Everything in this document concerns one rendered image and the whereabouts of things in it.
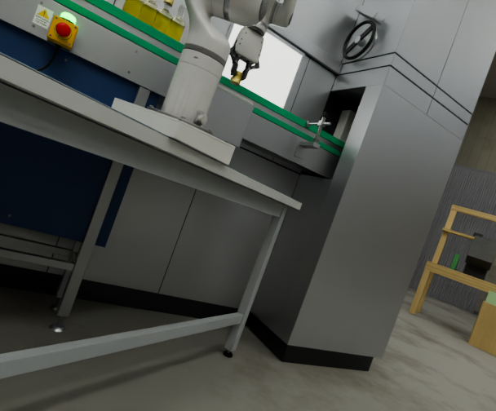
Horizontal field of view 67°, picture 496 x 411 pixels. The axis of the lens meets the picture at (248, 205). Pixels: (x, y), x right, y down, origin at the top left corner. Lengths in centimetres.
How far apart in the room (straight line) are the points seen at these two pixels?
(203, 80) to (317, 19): 128
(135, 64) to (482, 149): 1077
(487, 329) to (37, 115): 503
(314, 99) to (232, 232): 85
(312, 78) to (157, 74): 97
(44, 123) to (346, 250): 148
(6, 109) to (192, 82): 46
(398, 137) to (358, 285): 77
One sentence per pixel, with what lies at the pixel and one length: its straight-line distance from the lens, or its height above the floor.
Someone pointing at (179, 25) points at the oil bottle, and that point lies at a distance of 164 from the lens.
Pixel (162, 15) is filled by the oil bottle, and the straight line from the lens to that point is 163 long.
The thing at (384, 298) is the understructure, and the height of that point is 44.
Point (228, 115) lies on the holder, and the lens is 133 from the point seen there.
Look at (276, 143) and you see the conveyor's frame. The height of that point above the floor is 97.
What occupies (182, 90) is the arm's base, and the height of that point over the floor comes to 88.
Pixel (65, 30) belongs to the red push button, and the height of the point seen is 96.
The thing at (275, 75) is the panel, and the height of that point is 131.
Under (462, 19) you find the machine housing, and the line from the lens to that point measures 241.
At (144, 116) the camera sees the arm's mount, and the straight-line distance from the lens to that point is 98.
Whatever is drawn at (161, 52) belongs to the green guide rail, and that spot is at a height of 107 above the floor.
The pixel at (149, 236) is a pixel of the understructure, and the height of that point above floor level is 36.
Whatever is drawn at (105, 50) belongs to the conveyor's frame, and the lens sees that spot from 143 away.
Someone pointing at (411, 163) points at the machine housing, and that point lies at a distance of 212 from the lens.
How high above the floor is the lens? 67
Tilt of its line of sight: level
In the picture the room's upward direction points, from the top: 20 degrees clockwise
